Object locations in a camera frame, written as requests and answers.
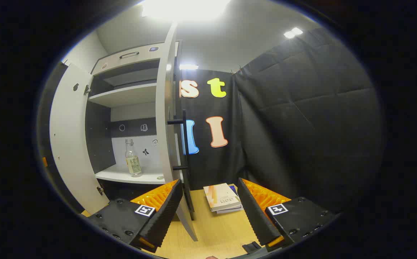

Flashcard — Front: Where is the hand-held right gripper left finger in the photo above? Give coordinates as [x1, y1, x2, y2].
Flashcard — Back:
[86, 179, 184, 253]

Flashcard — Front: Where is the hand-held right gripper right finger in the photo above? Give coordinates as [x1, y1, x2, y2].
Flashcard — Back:
[237, 177, 340, 252]

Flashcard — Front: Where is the white cabinet door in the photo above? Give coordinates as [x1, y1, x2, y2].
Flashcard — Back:
[49, 62, 110, 215]
[155, 22, 199, 242]

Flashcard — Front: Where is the clear glass bottle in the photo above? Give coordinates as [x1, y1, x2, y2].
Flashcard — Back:
[125, 139, 143, 177]

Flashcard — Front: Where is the white grey cabinet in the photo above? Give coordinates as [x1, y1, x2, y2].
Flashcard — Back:
[85, 40, 183, 202]

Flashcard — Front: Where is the white cabinet drawer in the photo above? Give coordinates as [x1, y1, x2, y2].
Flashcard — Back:
[92, 42, 166, 76]

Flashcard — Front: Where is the white orange book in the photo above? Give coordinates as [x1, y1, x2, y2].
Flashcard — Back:
[203, 183, 242, 212]

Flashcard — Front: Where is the black backdrop cloth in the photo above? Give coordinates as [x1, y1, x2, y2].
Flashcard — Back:
[36, 27, 383, 216]

